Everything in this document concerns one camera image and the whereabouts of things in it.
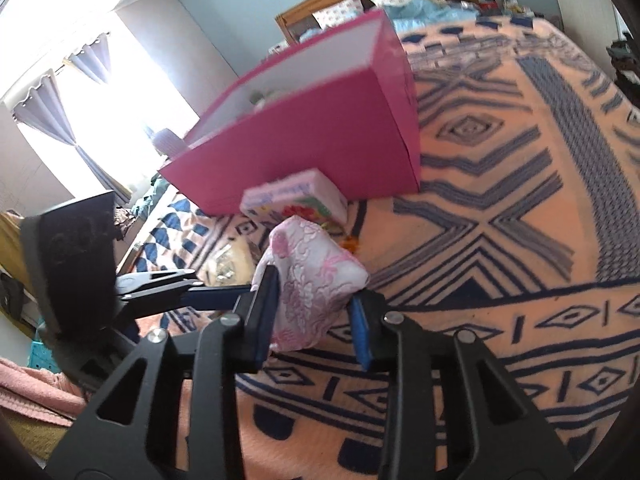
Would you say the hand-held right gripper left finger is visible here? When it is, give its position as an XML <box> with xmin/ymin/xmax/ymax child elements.
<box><xmin>45</xmin><ymin>264</ymin><xmax>282</xmax><ymax>480</ymax></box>

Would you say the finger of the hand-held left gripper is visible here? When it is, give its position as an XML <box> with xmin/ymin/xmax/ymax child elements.
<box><xmin>116</xmin><ymin>267</ymin><xmax>198</xmax><ymax>292</ymax></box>
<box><xmin>117</xmin><ymin>282</ymin><xmax>256</xmax><ymax>320</ymax></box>

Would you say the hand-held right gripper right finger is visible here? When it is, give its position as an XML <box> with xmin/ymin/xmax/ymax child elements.
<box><xmin>349</xmin><ymin>290</ymin><xmax>576</xmax><ymax>480</ymax></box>

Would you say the yellow tissue pack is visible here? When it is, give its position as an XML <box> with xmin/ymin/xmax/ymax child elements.
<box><xmin>202</xmin><ymin>237</ymin><xmax>258</xmax><ymax>286</ymax></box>

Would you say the pink lace sachet pouch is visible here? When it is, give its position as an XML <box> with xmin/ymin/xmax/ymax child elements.
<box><xmin>254</xmin><ymin>215</ymin><xmax>372</xmax><ymax>352</ymax></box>

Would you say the pink floral tissue pack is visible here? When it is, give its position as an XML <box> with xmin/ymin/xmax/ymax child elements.
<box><xmin>240</xmin><ymin>169</ymin><xmax>349</xmax><ymax>226</ymax></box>

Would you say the pink cardboard box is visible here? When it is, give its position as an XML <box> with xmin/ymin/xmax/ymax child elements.
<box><xmin>159</xmin><ymin>7</ymin><xmax>422</xmax><ymax>216</ymax></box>

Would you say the mixed clothes heap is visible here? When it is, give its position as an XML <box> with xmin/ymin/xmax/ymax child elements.
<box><xmin>112</xmin><ymin>204</ymin><xmax>147</xmax><ymax>241</ymax></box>

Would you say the blue plastic crate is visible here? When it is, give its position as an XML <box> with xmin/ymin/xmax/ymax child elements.
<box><xmin>25</xmin><ymin>337</ymin><xmax>61</xmax><ymax>373</ymax></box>

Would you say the pink towel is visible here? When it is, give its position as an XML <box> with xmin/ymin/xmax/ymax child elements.
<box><xmin>0</xmin><ymin>357</ymin><xmax>91</xmax><ymax>428</ymax></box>

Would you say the purple curtain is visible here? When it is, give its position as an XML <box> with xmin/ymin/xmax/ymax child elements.
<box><xmin>12</xmin><ymin>67</ymin><xmax>132</xmax><ymax>206</ymax></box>
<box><xmin>65</xmin><ymin>32</ymin><xmax>113</xmax><ymax>86</ymax></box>

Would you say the pale ribbed container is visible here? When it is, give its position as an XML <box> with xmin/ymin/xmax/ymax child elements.
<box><xmin>152</xmin><ymin>127</ymin><xmax>191</xmax><ymax>158</ymax></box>

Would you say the curtain rod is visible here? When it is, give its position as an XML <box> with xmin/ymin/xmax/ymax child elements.
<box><xmin>0</xmin><ymin>30</ymin><xmax>111</xmax><ymax>106</ymax></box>

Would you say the wooden headboard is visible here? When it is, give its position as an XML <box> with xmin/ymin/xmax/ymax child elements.
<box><xmin>275</xmin><ymin>0</ymin><xmax>478</xmax><ymax>46</ymax></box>

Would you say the blue duvet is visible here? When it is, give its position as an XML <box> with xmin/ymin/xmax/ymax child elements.
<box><xmin>300</xmin><ymin>0</ymin><xmax>481</xmax><ymax>43</ymax></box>

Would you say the cluttered bedside table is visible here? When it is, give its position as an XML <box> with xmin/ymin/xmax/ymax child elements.
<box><xmin>480</xmin><ymin>0</ymin><xmax>543</xmax><ymax>17</ymax></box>

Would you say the pile of dark clothes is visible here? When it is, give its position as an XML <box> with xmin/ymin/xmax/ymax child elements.
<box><xmin>605</xmin><ymin>40</ymin><xmax>640</xmax><ymax>92</ymax></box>

